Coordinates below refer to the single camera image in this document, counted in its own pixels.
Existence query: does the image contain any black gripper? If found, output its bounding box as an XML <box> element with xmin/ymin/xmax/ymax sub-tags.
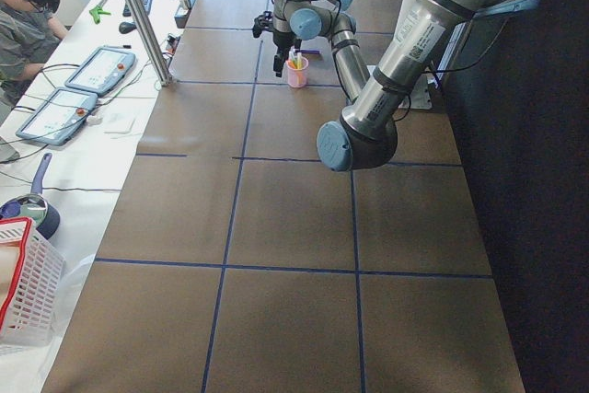
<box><xmin>272</xmin><ymin>30</ymin><xmax>293</xmax><ymax>77</ymax></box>

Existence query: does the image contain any orange highlighter pen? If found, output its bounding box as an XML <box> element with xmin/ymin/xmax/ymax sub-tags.
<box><xmin>288</xmin><ymin>53</ymin><xmax>298</xmax><ymax>69</ymax></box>

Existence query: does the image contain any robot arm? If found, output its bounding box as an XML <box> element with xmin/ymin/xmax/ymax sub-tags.
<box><xmin>273</xmin><ymin>0</ymin><xmax>539</xmax><ymax>171</ymax></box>
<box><xmin>252</xmin><ymin>0</ymin><xmax>360</xmax><ymax>77</ymax></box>

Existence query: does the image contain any pink plastic pen holder cup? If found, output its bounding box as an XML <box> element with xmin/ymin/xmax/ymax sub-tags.
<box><xmin>286</xmin><ymin>57</ymin><xmax>308</xmax><ymax>88</ymax></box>

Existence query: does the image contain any black marker pen on desk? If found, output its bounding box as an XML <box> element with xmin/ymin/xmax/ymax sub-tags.
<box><xmin>105</xmin><ymin>44</ymin><xmax>133</xmax><ymax>49</ymax></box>

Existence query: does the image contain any black computer mouse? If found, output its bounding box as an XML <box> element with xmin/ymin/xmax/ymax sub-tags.
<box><xmin>118</xmin><ymin>21</ymin><xmax>136</xmax><ymax>35</ymax></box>

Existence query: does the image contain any white folded paper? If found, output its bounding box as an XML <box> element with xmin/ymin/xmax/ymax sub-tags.
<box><xmin>103</xmin><ymin>113</ymin><xmax>135</xmax><ymax>134</ymax></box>

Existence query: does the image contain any upper teach pendant tablet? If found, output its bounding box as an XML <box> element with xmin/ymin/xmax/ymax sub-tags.
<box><xmin>64</xmin><ymin>46</ymin><xmax>136</xmax><ymax>97</ymax></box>

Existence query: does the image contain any teach pendant tablet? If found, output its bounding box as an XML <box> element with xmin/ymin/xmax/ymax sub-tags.
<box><xmin>64</xmin><ymin>46</ymin><xmax>136</xmax><ymax>97</ymax></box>
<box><xmin>15</xmin><ymin>87</ymin><xmax>98</xmax><ymax>146</ymax></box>

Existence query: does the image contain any green plastic clamp tool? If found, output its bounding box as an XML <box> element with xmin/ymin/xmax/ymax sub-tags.
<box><xmin>89</xmin><ymin>5</ymin><xmax>111</xmax><ymax>24</ymax></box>

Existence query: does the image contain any lower teach pendant tablet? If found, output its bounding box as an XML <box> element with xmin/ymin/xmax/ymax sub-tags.
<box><xmin>15</xmin><ymin>87</ymin><xmax>98</xmax><ymax>146</ymax></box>

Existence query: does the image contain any person in grey shirt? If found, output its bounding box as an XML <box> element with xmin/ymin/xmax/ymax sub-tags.
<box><xmin>1</xmin><ymin>0</ymin><xmax>67</xmax><ymax>107</ymax></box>

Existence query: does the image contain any white red plastic basket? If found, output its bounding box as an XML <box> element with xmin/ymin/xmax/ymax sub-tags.
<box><xmin>1</xmin><ymin>217</ymin><xmax>64</xmax><ymax>354</ymax></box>

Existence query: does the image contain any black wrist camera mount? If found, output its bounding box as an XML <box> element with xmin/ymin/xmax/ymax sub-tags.
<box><xmin>251</xmin><ymin>11</ymin><xmax>273</xmax><ymax>39</ymax></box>

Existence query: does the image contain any aluminium frame post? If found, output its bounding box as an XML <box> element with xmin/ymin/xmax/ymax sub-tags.
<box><xmin>125</xmin><ymin>0</ymin><xmax>172</xmax><ymax>87</ymax></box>

